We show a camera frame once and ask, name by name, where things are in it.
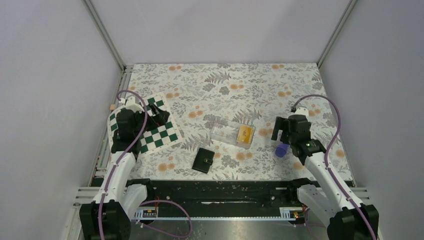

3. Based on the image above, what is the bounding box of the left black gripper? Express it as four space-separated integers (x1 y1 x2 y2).
134 102 170 137

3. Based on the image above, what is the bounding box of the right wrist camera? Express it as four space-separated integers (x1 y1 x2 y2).
289 106 309 117

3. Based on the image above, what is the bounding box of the clear plastic box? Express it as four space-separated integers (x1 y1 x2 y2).
210 117 256 149

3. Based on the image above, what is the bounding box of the white slotted cable duct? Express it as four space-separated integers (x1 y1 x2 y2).
132 207 305 221

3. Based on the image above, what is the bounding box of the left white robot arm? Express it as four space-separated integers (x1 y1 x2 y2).
79 103 170 240

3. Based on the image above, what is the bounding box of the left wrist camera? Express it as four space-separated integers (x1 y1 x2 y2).
117 96 144 113

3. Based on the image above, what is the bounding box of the black leather card holder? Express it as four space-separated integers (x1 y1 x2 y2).
191 147 215 174

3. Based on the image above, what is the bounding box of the green white checkered board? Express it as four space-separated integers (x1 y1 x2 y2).
107 92 183 155

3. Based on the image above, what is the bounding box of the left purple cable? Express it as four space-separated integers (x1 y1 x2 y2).
97 90 194 240

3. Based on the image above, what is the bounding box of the floral table mat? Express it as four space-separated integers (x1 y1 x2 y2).
128 63 337 181

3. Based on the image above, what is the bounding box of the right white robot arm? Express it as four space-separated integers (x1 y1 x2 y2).
271 114 379 240

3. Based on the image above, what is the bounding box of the purple cylindrical marker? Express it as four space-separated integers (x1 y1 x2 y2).
274 143 290 158

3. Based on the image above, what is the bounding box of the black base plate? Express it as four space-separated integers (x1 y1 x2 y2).
126 178 320 217

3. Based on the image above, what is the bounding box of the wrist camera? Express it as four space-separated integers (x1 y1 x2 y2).
289 106 309 117
117 96 144 113

